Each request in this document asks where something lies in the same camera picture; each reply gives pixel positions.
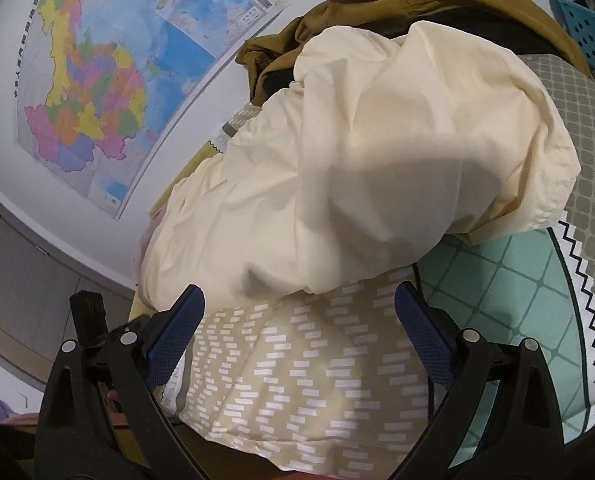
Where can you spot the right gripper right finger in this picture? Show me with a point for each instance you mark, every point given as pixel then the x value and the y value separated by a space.
pixel 499 417

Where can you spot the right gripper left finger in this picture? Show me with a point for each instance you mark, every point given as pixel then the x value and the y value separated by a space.
pixel 99 417

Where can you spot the cream large garment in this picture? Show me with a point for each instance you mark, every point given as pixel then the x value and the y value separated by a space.
pixel 378 149

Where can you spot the yellow green blanket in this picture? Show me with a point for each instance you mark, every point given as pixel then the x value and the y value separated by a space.
pixel 161 275

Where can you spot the patterned bed sheet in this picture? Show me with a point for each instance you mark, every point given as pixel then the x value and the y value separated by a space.
pixel 538 284

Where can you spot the beige dashed pattern pillow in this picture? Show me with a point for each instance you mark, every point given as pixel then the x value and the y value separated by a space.
pixel 326 384

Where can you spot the top teal plastic basket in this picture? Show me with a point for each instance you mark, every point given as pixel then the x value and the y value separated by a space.
pixel 579 22

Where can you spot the olive brown jacket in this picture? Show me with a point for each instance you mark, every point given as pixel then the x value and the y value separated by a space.
pixel 518 25

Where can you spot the colourful wall map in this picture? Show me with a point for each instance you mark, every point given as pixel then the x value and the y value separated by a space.
pixel 102 82

